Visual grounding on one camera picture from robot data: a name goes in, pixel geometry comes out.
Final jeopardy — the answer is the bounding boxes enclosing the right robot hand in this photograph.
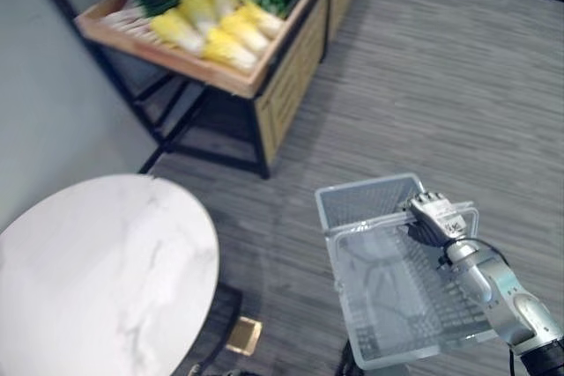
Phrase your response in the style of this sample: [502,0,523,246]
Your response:
[402,189,469,248]

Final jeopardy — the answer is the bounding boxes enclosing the clear plastic shopping basket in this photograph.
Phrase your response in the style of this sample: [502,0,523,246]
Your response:
[314,173,501,371]

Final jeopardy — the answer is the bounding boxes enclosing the wooden vegetable display stand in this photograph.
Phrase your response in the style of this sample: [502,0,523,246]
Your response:
[73,0,337,180]

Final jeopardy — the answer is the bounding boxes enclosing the brass floor socket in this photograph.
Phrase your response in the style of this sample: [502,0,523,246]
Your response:
[226,318,263,356]

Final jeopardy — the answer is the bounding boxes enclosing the black table base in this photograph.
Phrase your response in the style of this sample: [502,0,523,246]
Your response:
[191,282,244,369]

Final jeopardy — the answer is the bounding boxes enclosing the green onion bundle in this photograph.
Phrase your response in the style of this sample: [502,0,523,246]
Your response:
[100,0,189,48]

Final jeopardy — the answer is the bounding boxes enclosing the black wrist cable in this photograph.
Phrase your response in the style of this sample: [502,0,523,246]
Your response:
[457,237,510,265]

